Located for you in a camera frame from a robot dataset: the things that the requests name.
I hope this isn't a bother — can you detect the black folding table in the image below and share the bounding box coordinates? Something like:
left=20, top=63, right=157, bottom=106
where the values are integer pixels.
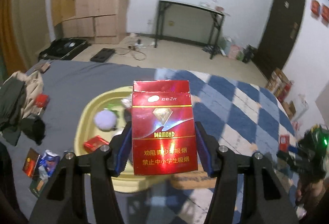
left=153, top=0, right=230, bottom=59

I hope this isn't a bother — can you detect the red box on bed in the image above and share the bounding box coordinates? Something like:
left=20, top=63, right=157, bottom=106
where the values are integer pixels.
left=33, top=94, right=50, bottom=116

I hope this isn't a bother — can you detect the blue snack bag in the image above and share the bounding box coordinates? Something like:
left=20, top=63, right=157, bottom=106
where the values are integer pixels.
left=37, top=149, right=60, bottom=180

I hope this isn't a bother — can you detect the grey bed sheet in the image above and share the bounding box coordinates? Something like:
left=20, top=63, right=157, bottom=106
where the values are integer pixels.
left=1, top=60, right=156, bottom=217

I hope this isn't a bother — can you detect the red orange booklet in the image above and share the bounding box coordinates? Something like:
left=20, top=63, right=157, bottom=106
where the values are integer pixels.
left=22, top=148, right=40, bottom=178

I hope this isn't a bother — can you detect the blue white checkered rug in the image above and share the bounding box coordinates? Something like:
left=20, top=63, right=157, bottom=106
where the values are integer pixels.
left=117, top=68, right=298, bottom=223

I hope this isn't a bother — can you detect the small red cigarette pack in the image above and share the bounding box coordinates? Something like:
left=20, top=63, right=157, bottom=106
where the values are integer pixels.
left=83, top=135, right=109, bottom=153

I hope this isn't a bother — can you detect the red fire extinguisher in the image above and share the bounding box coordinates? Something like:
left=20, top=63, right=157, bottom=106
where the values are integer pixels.
left=277, top=80, right=294, bottom=103

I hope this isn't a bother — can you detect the yellow plastic tray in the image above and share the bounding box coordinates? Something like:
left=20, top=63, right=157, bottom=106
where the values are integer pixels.
left=74, top=86, right=169, bottom=193

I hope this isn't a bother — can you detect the pile of clothes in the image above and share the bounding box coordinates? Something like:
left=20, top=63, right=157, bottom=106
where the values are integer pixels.
left=1, top=71, right=45, bottom=146

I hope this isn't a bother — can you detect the dark brown door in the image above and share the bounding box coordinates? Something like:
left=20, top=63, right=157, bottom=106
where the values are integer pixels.
left=253, top=0, right=305, bottom=79

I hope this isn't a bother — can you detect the red Diamond cigarette pack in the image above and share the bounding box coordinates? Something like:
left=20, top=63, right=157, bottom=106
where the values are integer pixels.
left=132, top=80, right=198, bottom=176

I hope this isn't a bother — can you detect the black suitcase on floor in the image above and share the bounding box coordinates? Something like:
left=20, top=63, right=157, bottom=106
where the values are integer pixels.
left=38, top=38, right=91, bottom=61

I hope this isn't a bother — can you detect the red wall decoration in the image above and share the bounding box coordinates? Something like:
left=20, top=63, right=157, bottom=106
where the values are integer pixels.
left=310, top=0, right=321, bottom=19
left=321, top=5, right=329, bottom=27

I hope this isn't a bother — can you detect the white round puff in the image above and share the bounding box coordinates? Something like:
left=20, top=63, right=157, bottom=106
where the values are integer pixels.
left=93, top=109, right=117, bottom=131

